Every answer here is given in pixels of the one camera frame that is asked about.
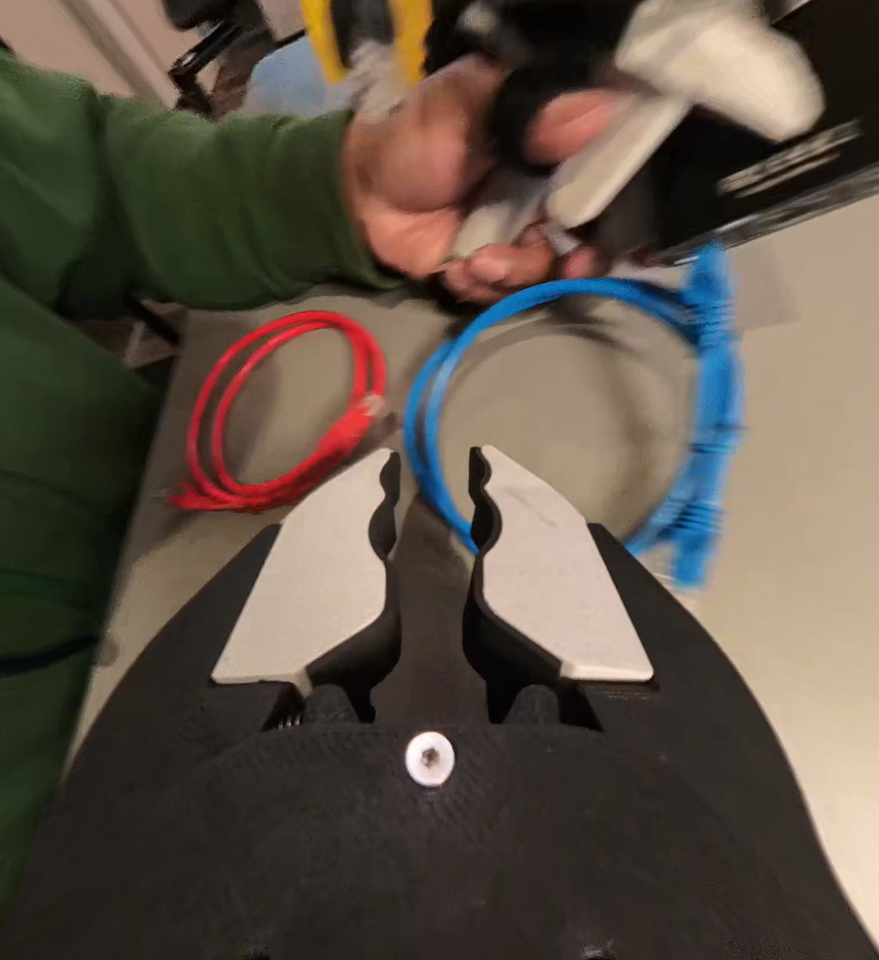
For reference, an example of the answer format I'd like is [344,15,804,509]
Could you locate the person's left hand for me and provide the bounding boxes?
[342,54,663,304]

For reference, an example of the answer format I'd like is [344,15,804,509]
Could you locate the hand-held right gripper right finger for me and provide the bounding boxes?
[461,444,657,696]

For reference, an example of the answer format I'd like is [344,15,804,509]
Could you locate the blue ethernet cable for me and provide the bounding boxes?
[402,240,748,591]

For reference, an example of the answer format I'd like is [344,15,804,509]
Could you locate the person's left forearm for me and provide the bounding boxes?
[0,38,396,319]

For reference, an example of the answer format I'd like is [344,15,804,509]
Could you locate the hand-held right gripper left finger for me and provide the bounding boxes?
[210,446,408,694]

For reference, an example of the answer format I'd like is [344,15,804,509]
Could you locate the person's green jacket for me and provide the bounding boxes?
[0,248,186,960]

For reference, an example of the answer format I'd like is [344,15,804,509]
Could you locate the red ethernet cable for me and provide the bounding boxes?
[167,309,393,516]

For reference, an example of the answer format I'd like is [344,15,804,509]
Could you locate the yellow storage bin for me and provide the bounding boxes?
[299,0,435,85]

